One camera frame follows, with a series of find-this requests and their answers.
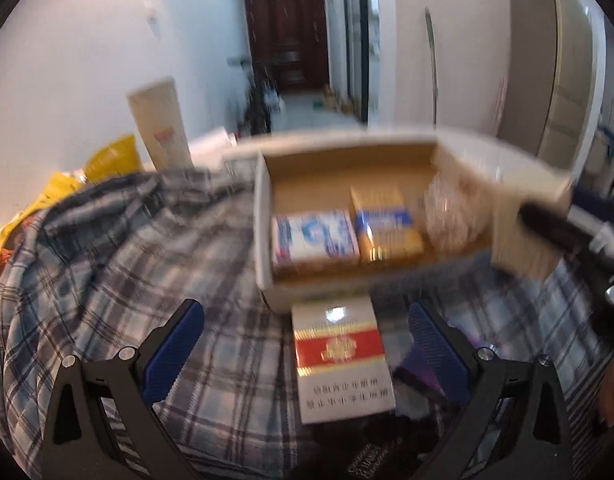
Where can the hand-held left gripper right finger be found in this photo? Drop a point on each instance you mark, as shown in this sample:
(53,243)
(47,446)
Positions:
(437,355)

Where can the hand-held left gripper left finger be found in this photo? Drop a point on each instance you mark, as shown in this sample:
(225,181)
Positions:
(172,350)

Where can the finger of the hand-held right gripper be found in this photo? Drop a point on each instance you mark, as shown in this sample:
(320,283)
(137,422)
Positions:
(587,205)
(549,222)

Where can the red and white cigarette pack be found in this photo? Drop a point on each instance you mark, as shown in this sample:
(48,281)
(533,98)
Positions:
(342,360)

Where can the clear plastic bag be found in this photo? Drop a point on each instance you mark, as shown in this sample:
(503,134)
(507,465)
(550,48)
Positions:
(454,212)

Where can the gold cigarette pack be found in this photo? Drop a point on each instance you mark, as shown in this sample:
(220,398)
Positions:
(384,225)

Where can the blue and white pack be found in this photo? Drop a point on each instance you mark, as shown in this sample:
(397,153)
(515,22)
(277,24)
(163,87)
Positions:
(314,237)

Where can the cardboard box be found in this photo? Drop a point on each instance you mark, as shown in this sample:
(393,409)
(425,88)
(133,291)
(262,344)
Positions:
(307,190)

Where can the person's right hand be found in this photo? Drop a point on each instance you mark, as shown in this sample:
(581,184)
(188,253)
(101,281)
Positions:
(612,395)

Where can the purple slim box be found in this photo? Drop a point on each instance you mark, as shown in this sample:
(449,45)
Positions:
(427,375)

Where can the dark blue cloth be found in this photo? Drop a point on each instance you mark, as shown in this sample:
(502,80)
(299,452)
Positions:
(607,142)

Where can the blue plaid shirt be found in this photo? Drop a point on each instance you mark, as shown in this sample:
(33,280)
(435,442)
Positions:
(137,270)

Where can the black plush toy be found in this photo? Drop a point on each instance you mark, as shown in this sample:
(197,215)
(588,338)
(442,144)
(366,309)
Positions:
(412,440)

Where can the red and white broom stick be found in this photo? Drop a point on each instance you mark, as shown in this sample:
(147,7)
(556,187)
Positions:
(502,95)

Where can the beige refrigerator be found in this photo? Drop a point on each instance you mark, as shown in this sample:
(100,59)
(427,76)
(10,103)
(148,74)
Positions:
(552,70)

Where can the yellow plastic container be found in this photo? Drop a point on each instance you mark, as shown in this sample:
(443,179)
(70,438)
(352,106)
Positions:
(114,155)

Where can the white foam box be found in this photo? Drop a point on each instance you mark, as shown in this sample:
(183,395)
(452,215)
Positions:
(212,142)

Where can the cardboard boxes on floor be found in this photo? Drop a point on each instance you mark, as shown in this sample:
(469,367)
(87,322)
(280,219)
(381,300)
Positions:
(337,99)

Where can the black framed glass door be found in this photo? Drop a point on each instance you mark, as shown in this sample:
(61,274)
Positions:
(359,40)

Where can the black bicycle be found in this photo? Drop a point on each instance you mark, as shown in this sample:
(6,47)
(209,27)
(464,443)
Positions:
(259,95)

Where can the brown entrance door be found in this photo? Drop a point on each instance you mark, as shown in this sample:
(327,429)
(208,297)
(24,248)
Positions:
(287,30)

